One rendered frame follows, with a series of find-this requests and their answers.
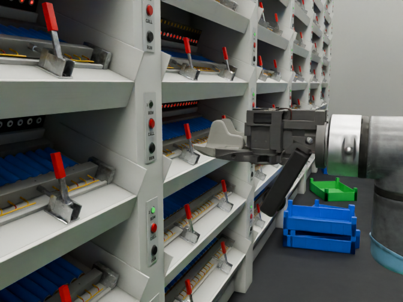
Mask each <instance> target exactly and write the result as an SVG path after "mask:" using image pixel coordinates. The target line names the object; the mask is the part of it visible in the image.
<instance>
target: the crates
mask: <svg viewBox="0 0 403 302"><path fill-rule="evenodd" d="M313 180H314V179H313V178H309V190H311V191H312V192H313V193H315V194H316V195H317V196H319V197H320V198H321V199H322V200H324V201H357V188H353V189H351V188H349V187H348V186H346V185H344V184H343V183H341V182H340V181H339V177H336V180H335V181H320V182H313ZM354 209H355V205H352V204H349V205H348V209H346V208H342V207H335V206H327V205H323V204H319V200H317V199H316V200H315V204H314V205H313V206H298V205H293V200H288V207H287V209H286V210H284V221H283V246H284V247H294V248H301V249H311V250H322V251H328V252H339V253H349V254H355V248H359V245H360V230H359V229H356V223H357V217H355V212H354Z"/></svg>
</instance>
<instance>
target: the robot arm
mask: <svg viewBox="0 0 403 302"><path fill-rule="evenodd" d="M308 137H311V138H312V139H313V143H309V142H308V140H307V138H308ZM194 149H195V150H196V151H198V152H200V153H201V154H202V155H206V156H209V157H213V158H217V159H223V160H228V161H237V162H249V163H252V164H259V165H276V164H278V163H279V164H280V165H284V168H283V169H282V171H281V172H280V174H279V176H278V178H277V179H276V181H275V183H274V184H273V186H272V188H271V189H269V190H267V191H266V192H265V193H264V195H263V201H262V202H263V203H262V205H261V206H260V211H261V212H263V213H264V214H266V215H268V216H269V217H273V216H274V214H275V213H276V211H280V210H282V209H283V208H284V206H285V203H286V196H287V194H288V192H289V190H290V189H291V187H292V186H293V184H294V182H295V181H296V179H297V177H298V176H299V174H300V172H301V171H302V169H303V167H304V166H305V164H306V163H307V161H308V159H309V157H310V156H311V154H312V153H315V167H316V168H326V169H327V173H328V175H331V176H347V177H358V178H367V179H375V180H374V198H373V207H372V225H371V232H370V233H369V236H370V238H371V255H372V257H373V258H374V260H375V261H377V262H378V263H379V264H380V265H381V266H383V267H384V268H386V269H388V270H390V271H393V272H395V273H398V274H402V275H403V117H402V116H362V115H346V114H333V115H331V117H330V121H329V122H328V121H327V110H298V109H290V108H280V107H275V108H273V107H271V108H253V110H247V111H246V122H245V127H244V132H237V131H236V130H235V128H234V126H233V124H232V122H231V120H230V119H226V118H224V119H221V120H215V121H214V122H213V123H212V124H211V128H210V132H209V136H208V140H207V143H206V144H194Z"/></svg>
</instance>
